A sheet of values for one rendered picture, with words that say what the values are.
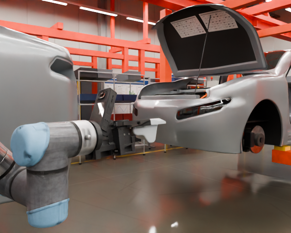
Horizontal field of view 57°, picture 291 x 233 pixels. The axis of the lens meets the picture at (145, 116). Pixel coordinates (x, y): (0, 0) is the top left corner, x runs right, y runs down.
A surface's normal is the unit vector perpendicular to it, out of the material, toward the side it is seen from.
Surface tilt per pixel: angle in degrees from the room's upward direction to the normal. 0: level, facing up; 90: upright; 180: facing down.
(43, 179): 90
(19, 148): 90
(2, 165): 93
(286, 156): 90
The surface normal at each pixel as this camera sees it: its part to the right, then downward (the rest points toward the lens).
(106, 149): 0.77, -0.10
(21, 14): 0.61, 0.04
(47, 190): 0.30, 0.05
